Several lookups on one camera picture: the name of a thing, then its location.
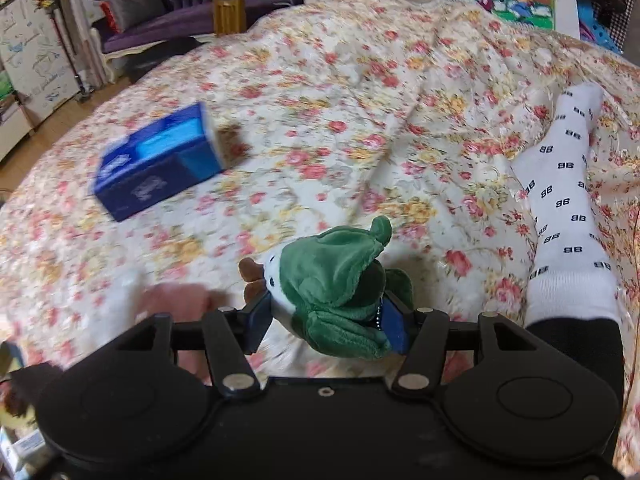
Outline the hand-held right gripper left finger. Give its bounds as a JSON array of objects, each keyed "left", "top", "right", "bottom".
[{"left": 116, "top": 291, "right": 275, "bottom": 397}]

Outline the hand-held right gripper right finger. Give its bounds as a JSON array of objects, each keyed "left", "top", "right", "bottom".
[{"left": 377, "top": 292, "right": 538, "bottom": 396}]

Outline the green plush toy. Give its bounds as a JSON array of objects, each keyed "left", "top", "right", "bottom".
[{"left": 239, "top": 215, "right": 417, "bottom": 359}]

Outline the pink plush toy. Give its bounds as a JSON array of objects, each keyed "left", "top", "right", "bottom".
[{"left": 134, "top": 281, "right": 227, "bottom": 387}]

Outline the blue tissue box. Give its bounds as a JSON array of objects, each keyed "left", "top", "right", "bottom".
[{"left": 92, "top": 101, "right": 224, "bottom": 224}]

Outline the person's white printed sock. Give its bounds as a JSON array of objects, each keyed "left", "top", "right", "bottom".
[{"left": 509, "top": 82, "right": 622, "bottom": 332}]

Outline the floral bedspread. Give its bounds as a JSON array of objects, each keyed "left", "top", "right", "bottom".
[{"left": 0, "top": 0, "right": 640, "bottom": 477}]

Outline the brown furry toy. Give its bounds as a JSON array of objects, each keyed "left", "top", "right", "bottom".
[{"left": 4, "top": 364, "right": 52, "bottom": 418}]

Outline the yellow box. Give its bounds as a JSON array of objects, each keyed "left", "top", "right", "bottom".
[{"left": 213, "top": 0, "right": 248, "bottom": 37}]

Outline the purple chaise sofa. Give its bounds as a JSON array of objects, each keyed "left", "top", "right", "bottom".
[{"left": 89, "top": 0, "right": 307, "bottom": 57}]

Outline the stick vacuum cleaner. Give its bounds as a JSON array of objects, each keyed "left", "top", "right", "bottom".
[{"left": 49, "top": 7, "right": 95, "bottom": 104}]

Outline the grey pillow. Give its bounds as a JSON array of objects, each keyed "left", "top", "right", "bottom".
[{"left": 106, "top": 0, "right": 167, "bottom": 37}]

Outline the white printed cabinet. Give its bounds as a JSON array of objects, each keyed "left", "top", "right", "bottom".
[{"left": 0, "top": 0, "right": 82, "bottom": 128}]

